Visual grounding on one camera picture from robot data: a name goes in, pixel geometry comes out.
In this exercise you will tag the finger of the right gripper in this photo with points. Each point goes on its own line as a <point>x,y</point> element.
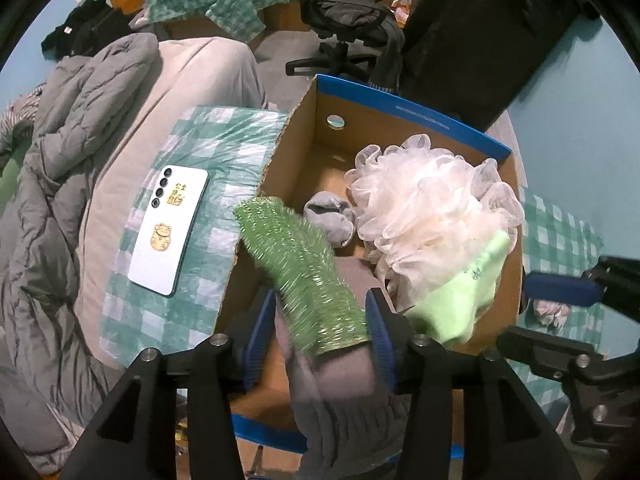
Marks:
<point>542,353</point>
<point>564,289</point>

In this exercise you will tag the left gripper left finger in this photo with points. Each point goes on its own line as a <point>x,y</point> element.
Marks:
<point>250,333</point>

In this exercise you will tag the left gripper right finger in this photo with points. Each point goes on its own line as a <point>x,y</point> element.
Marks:
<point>390,335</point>

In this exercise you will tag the light green cloth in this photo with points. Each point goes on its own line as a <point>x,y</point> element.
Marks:
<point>448,314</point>

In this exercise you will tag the green glitter scrub cloth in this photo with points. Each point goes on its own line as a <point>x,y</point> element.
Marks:
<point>320,311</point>

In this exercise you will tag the grey sock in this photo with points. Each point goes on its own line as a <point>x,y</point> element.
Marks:
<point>334,215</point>

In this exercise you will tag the grey plastic bag bundle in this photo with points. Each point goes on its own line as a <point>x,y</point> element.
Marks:
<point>551,314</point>

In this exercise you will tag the white mesh bath pouf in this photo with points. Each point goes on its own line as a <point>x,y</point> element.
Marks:
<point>425,213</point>

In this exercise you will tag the white smartphone with stickers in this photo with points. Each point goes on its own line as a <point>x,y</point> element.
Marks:
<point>165,228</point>

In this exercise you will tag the grey quilted jacket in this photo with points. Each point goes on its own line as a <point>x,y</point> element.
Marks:
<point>50,381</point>

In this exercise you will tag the green checkered tablecloth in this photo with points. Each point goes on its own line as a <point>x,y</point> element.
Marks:
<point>242,151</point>

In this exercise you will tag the blue cardboard box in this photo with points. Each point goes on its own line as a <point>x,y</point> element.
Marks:
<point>348,417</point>

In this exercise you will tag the black cabinet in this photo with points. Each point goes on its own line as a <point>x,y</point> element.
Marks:
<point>468,59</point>

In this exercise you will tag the beige cushion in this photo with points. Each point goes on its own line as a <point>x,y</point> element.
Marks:
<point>186,73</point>

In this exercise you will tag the black office chair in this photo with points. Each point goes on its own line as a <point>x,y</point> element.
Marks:
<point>368,45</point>

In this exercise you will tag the black clothes pile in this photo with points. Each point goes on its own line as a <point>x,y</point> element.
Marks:
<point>90,27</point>

